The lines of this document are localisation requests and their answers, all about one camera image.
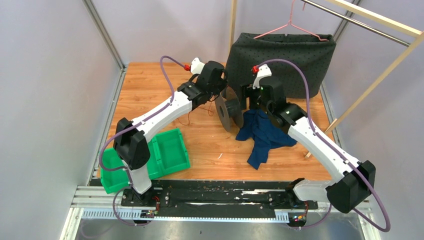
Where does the dark grey cable spool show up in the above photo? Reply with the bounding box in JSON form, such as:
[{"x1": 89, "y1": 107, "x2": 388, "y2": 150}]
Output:
[{"x1": 214, "y1": 86, "x2": 244, "y2": 132}]

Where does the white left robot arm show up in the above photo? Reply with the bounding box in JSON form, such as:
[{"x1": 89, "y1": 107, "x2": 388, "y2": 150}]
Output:
[{"x1": 113, "y1": 58, "x2": 228, "y2": 206}]

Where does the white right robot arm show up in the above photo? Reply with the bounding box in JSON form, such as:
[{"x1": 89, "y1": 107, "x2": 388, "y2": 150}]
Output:
[{"x1": 242, "y1": 76, "x2": 376, "y2": 213}]

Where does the navy blue shirt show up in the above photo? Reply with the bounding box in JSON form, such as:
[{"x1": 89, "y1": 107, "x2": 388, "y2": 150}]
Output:
[{"x1": 235, "y1": 109, "x2": 297, "y2": 170}]

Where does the green plastic divided bin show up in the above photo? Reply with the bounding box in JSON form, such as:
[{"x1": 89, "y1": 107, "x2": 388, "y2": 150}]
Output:
[{"x1": 100, "y1": 128, "x2": 191, "y2": 194}]

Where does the metal rack rod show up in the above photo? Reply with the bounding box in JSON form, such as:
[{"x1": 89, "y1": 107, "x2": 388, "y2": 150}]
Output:
[{"x1": 302, "y1": 0, "x2": 411, "y2": 47}]

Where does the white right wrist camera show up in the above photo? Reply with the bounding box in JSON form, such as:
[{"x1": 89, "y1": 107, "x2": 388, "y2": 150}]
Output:
[{"x1": 252, "y1": 64, "x2": 272, "y2": 89}]

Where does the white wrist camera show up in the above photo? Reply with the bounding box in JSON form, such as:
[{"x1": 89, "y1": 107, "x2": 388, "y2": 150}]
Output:
[
  {"x1": 252, "y1": 64, "x2": 272, "y2": 89},
  {"x1": 190, "y1": 57, "x2": 205, "y2": 75}
]

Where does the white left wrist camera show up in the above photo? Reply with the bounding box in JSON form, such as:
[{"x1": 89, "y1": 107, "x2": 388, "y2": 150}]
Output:
[{"x1": 190, "y1": 57, "x2": 205, "y2": 75}]

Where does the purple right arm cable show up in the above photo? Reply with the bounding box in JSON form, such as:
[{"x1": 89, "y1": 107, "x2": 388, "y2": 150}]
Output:
[{"x1": 256, "y1": 58, "x2": 392, "y2": 233}]

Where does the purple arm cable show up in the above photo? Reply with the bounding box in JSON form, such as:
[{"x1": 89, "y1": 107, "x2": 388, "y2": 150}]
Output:
[
  {"x1": 256, "y1": 58, "x2": 392, "y2": 233},
  {"x1": 98, "y1": 55, "x2": 188, "y2": 228}
]

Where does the pink wire hanger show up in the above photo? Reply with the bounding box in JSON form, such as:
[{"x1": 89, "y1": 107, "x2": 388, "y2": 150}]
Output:
[{"x1": 253, "y1": 0, "x2": 329, "y2": 42}]

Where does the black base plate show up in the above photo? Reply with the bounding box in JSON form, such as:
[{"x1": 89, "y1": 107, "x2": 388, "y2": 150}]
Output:
[{"x1": 120, "y1": 179, "x2": 318, "y2": 219}]

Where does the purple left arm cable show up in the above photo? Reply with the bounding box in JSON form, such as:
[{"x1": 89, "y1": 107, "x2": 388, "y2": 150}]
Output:
[{"x1": 98, "y1": 55, "x2": 188, "y2": 228}]

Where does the wooden clothes rack frame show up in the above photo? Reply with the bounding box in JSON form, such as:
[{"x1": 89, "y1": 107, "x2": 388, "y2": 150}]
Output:
[{"x1": 236, "y1": 0, "x2": 424, "y2": 165}]

